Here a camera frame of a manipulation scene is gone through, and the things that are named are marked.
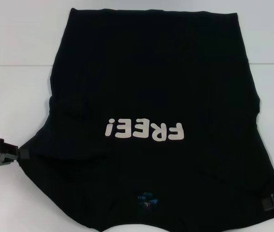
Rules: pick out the black T-shirt with FREE! print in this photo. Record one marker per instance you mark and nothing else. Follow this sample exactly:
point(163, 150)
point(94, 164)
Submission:
point(146, 84)

